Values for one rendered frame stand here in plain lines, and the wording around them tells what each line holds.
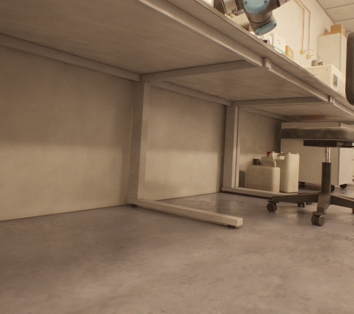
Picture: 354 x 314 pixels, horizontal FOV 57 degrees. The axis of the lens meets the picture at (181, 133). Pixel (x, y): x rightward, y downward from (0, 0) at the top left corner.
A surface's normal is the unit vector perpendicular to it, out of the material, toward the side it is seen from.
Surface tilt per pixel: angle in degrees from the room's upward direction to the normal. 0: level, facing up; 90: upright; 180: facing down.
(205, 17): 180
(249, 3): 92
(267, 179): 90
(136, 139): 90
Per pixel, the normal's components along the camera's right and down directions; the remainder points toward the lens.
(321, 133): -0.82, -0.07
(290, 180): 0.66, 0.00
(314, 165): -0.62, -0.07
